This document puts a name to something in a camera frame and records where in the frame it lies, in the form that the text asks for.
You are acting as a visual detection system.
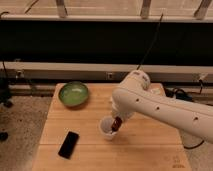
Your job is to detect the red-brown pepper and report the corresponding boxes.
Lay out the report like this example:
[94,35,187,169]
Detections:
[111,117,122,132]

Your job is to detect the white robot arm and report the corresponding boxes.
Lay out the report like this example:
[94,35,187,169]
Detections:
[112,70,213,143]

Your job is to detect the green bowl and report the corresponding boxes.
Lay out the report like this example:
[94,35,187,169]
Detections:
[58,81,89,107]

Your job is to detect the black rectangular phone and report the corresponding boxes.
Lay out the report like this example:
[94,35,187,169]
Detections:
[58,131,79,159]

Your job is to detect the wooden table board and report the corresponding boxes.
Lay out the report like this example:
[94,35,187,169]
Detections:
[32,83,191,171]

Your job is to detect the black floor cables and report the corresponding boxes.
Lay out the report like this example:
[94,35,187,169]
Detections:
[164,87,213,150]

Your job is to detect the black hanging cable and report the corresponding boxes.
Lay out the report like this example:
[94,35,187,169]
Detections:
[136,12,165,72]

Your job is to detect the grey metal rail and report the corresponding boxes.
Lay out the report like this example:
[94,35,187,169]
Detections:
[0,60,213,83]

